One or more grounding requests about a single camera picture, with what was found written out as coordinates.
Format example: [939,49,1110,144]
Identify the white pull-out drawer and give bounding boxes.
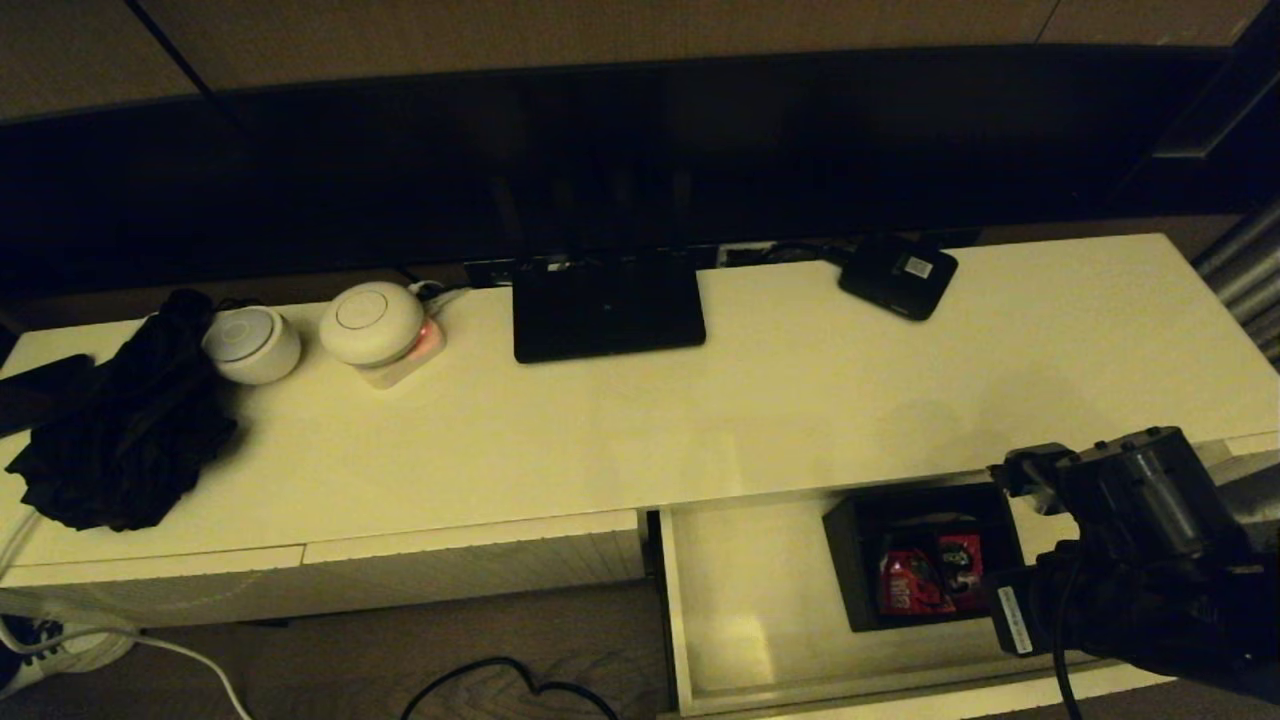
[650,452,1280,720]

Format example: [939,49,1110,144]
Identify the black floor cable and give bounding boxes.
[400,657,623,720]

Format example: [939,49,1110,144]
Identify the white sneaker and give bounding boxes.
[0,614,138,699]

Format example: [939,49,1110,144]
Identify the white TV cabinet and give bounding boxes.
[0,232,1280,631]

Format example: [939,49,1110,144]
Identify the black router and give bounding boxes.
[490,172,708,365]

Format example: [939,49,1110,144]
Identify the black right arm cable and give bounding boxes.
[1050,560,1089,720]

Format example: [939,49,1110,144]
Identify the red snack packet white print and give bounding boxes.
[877,547,956,617]

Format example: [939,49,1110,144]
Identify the small white round speaker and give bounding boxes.
[202,305,302,387]

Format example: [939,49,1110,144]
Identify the black flat case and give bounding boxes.
[0,354,98,438]

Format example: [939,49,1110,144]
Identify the grey fuzzy rug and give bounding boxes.
[1212,462,1280,531]

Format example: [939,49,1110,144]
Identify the large white round device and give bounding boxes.
[319,282,428,368]

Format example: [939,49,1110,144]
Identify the black set-top box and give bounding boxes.
[837,235,959,322]

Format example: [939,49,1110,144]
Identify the pink white charging base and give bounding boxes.
[352,318,447,390]

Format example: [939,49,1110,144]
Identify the dark angled frame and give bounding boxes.
[1118,0,1280,216]

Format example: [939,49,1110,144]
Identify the thick white cable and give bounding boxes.
[0,505,251,720]

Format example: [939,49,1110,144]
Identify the silver vertical tubes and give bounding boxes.
[1190,198,1280,371]

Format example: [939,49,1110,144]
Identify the black television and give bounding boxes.
[0,45,1280,301]

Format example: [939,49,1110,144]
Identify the black organizer box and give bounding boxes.
[822,482,1028,634]

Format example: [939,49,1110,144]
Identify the black crumpled cloth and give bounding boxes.
[5,288,239,532]

